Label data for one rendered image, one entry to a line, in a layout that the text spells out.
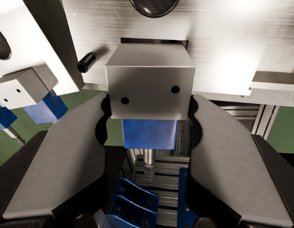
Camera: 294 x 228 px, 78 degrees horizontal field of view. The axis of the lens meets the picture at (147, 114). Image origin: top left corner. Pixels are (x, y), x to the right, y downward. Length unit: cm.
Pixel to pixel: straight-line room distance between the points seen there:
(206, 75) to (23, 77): 20
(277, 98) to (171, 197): 34
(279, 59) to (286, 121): 134
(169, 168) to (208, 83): 42
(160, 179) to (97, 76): 41
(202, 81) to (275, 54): 7
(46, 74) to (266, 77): 24
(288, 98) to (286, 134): 131
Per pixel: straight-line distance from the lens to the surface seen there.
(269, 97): 31
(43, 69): 26
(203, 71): 16
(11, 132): 39
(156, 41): 18
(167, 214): 50
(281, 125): 155
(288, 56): 21
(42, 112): 29
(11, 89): 27
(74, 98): 152
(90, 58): 17
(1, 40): 28
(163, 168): 56
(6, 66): 29
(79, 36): 17
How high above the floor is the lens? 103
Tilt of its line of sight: 48 degrees down
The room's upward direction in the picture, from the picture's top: 165 degrees counter-clockwise
